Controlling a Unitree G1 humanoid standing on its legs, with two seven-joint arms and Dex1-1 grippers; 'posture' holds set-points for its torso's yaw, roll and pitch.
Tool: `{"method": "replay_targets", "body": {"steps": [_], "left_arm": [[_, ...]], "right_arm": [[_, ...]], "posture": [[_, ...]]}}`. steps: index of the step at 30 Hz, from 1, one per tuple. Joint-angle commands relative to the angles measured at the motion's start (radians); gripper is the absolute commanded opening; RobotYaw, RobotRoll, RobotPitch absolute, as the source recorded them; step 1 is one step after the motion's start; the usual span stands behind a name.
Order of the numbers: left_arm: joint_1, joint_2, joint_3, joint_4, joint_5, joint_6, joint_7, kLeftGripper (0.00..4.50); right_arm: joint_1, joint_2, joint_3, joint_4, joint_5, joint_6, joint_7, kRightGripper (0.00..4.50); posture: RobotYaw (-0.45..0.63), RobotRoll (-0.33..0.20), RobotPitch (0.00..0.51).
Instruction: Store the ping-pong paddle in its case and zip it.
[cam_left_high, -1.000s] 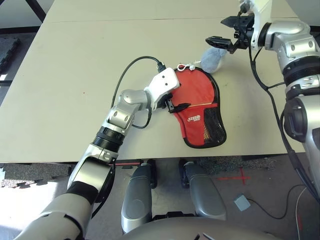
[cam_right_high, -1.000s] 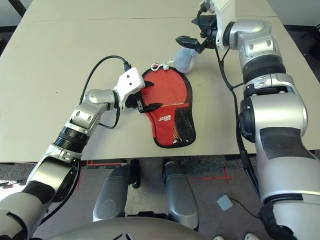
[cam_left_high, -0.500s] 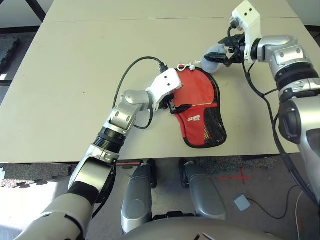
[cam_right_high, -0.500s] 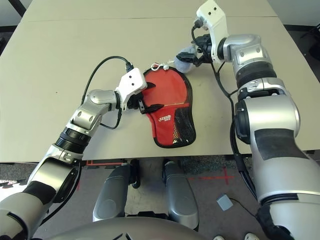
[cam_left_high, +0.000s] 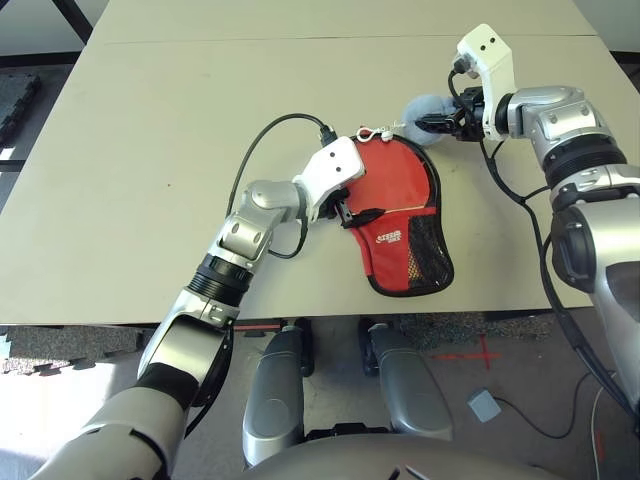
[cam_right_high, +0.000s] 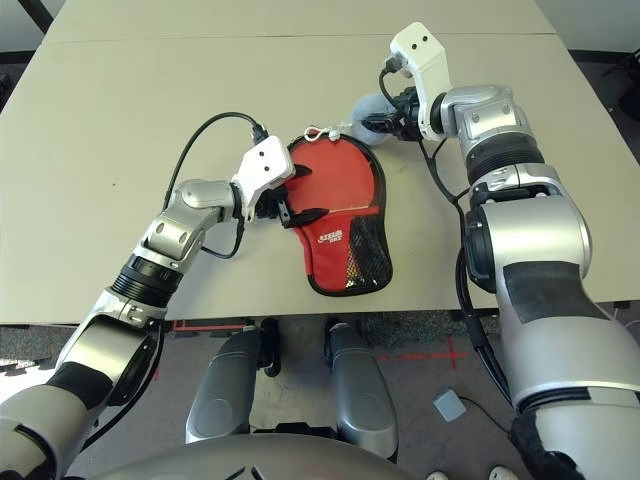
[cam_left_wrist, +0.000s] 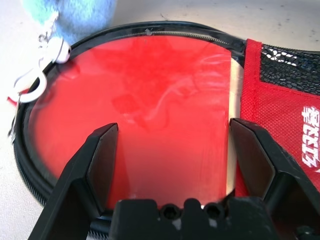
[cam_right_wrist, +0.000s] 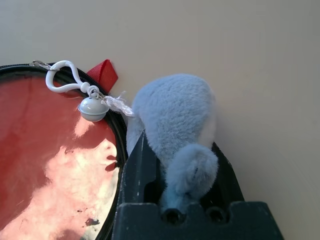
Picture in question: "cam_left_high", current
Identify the red and black paddle case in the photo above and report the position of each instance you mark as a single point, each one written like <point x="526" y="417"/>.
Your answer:
<point x="390" y="260"/>

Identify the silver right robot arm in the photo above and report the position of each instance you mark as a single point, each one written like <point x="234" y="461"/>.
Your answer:
<point x="575" y="140"/>

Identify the grey robot left leg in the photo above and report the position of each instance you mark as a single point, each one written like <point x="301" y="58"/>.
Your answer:
<point x="275" y="395"/>

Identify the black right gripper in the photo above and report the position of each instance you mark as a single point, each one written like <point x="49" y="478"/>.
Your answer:
<point x="471" y="117"/>

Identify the grey robot leg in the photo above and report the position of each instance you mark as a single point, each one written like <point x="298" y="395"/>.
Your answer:
<point x="275" y="395"/>
<point x="412" y="385"/>

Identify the grey foot pedal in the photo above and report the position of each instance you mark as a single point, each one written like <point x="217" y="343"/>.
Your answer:
<point x="484" y="405"/>

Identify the grey robot right leg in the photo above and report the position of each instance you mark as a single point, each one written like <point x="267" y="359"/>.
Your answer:
<point x="412" y="385"/>

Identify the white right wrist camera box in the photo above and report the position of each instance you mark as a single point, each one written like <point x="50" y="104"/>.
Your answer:
<point x="492" y="65"/>

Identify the speckled grey foam mat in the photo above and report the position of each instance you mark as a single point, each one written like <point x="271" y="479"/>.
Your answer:
<point x="475" y="327"/>
<point x="65" y="347"/>

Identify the red tape cross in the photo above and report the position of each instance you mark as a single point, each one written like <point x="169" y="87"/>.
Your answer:
<point x="484" y="356"/>

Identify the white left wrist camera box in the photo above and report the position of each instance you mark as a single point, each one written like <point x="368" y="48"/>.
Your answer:
<point x="332" y="165"/>

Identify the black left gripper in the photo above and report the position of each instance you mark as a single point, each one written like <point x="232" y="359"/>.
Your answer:
<point x="340" y="210"/>

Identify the grey robot torso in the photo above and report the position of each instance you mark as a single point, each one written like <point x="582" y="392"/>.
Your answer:
<point x="390" y="460"/>

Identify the black foam floor tiles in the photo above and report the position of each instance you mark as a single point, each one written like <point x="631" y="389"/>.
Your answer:
<point x="17" y="100"/>

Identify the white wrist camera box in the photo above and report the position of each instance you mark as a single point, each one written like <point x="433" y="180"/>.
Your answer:
<point x="492" y="65"/>
<point x="332" y="165"/>

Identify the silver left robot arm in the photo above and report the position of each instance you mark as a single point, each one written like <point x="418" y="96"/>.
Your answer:
<point x="200" y="320"/>

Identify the red tape lines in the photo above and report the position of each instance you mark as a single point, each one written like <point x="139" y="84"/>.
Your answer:
<point x="257" y="327"/>

